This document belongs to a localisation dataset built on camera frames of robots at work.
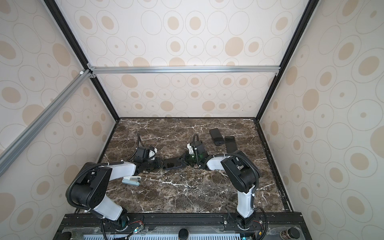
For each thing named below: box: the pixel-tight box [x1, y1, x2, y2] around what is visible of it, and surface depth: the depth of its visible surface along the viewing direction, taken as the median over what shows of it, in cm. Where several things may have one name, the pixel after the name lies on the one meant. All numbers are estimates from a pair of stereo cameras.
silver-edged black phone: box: [225, 136, 238, 153], surface depth 108 cm
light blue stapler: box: [122, 176, 142, 186], surface depth 87 cm
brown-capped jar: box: [279, 227, 300, 240], surface depth 66 cm
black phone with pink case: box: [209, 128, 225, 146], surface depth 111 cm
